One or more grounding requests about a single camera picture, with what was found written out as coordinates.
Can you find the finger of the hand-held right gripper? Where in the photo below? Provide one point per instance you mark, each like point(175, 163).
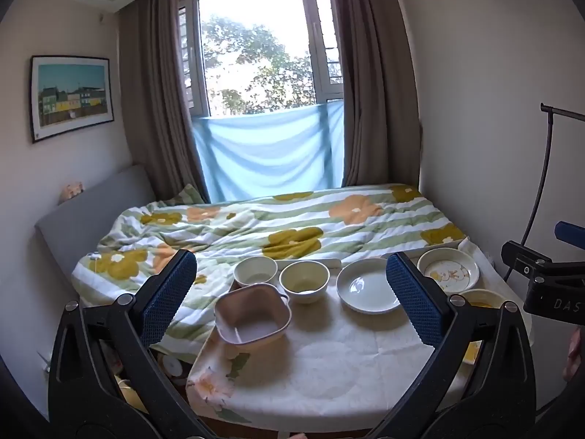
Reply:
point(571, 232)
point(525, 256)

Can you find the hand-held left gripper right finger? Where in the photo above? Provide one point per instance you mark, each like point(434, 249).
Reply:
point(413, 297)

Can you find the pink square bowl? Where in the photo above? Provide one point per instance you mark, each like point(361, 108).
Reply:
point(249, 329)

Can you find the small plush toy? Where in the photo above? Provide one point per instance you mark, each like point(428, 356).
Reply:
point(73, 190)

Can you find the yellow rimmed bowl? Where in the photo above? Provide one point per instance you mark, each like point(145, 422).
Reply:
point(480, 299)

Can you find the striped floral blanket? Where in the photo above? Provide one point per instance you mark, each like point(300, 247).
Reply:
point(274, 219)

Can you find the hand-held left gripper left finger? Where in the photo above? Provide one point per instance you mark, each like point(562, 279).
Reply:
point(169, 297)

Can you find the person's right hand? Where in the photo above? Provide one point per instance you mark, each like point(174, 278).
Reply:
point(576, 356)

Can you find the white plate with cartoon print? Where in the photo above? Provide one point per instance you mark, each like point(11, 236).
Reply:
point(450, 270)

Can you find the framed landscape picture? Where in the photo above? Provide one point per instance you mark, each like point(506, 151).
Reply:
point(71, 96)

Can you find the window with white frame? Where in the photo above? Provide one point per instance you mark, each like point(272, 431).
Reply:
point(256, 45)

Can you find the white floral tablecloth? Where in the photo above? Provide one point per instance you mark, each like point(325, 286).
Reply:
point(320, 352)

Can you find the black gooseneck stand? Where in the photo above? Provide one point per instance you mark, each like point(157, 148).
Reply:
point(546, 155)

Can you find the green pillow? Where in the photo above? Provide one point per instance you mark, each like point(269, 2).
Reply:
point(187, 194)

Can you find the light blue cloth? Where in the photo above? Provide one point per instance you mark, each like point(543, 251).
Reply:
point(269, 155)

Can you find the cream round bowl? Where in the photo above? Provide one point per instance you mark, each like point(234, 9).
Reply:
point(255, 272)
point(304, 283)

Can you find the plain white plate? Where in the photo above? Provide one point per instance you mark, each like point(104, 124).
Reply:
point(365, 288)

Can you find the brown curtain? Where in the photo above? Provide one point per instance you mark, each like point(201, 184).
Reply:
point(151, 100)
point(374, 77)

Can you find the grey padded headboard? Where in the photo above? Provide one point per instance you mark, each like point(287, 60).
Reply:
point(91, 210)

